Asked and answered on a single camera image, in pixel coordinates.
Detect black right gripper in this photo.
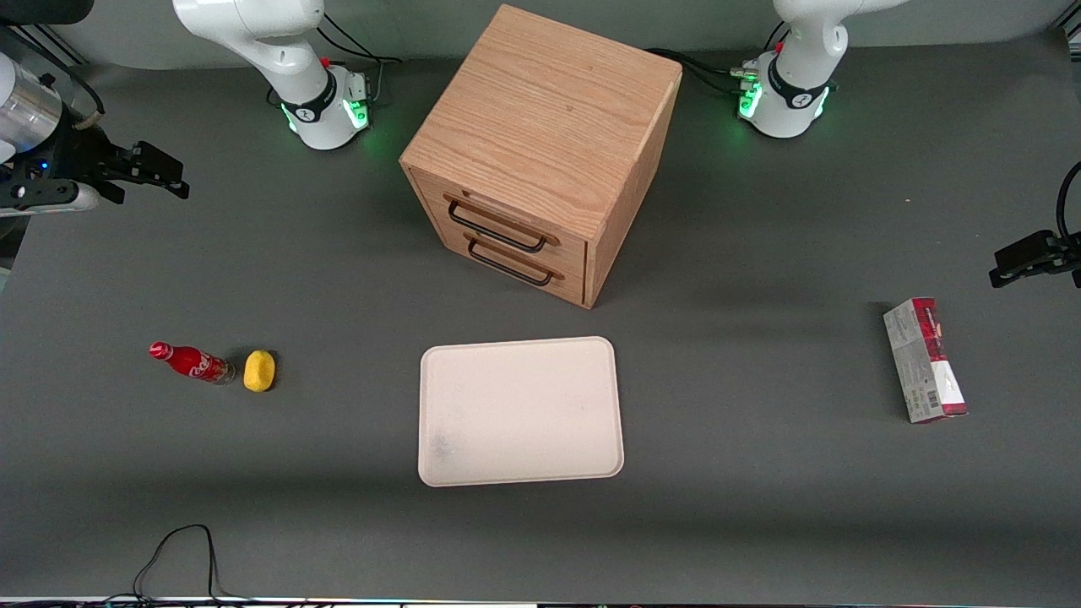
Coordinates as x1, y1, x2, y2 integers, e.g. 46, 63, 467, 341
0, 125, 190, 212

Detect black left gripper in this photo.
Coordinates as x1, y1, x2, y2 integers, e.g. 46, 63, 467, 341
989, 230, 1081, 290

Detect red coke bottle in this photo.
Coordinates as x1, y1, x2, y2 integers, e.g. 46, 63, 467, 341
149, 340, 236, 387

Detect beige plastic tray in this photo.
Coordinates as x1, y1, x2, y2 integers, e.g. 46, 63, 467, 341
418, 336, 626, 489

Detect red and grey carton box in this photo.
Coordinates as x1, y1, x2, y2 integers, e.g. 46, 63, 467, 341
883, 296, 970, 425

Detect wooden drawer front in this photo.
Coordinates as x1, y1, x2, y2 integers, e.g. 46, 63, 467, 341
425, 213, 588, 307
412, 169, 589, 275

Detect oak wooden drawer cabinet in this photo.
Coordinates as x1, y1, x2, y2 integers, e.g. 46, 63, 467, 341
399, 3, 683, 310

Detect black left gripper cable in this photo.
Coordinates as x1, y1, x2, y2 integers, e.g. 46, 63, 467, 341
1056, 160, 1081, 246

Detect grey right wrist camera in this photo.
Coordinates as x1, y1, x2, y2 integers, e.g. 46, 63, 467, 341
0, 182, 102, 219

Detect aluminium frame rail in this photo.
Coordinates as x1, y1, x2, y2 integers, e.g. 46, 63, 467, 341
0, 24, 87, 68

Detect black right base cables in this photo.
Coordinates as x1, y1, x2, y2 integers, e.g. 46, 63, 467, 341
319, 13, 405, 106

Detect black base cables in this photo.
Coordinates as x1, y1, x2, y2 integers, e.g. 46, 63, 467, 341
646, 46, 761, 95
319, 13, 405, 106

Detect black metal drawer handle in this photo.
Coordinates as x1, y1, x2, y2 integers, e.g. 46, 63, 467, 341
444, 195, 561, 253
465, 234, 566, 287

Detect thin black looped cable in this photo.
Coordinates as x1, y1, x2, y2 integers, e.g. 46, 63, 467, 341
101, 524, 263, 605

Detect black left base cables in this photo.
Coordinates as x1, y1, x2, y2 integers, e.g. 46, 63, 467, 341
646, 46, 761, 95

